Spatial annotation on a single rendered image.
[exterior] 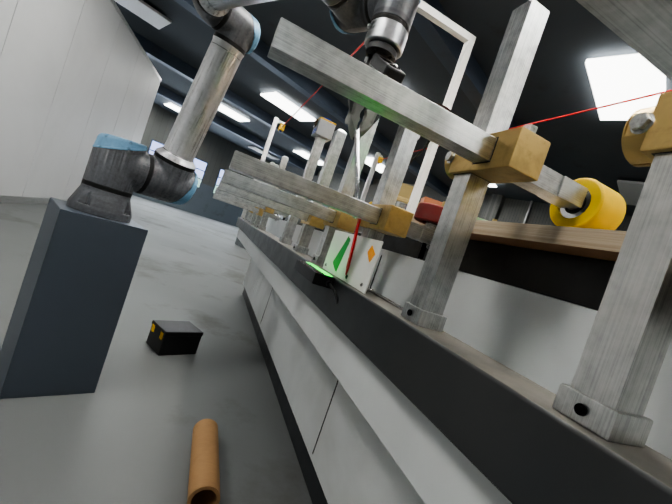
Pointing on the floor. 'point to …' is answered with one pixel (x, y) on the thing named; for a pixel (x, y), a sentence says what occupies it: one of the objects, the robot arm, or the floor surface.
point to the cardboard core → (204, 464)
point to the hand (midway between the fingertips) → (356, 133)
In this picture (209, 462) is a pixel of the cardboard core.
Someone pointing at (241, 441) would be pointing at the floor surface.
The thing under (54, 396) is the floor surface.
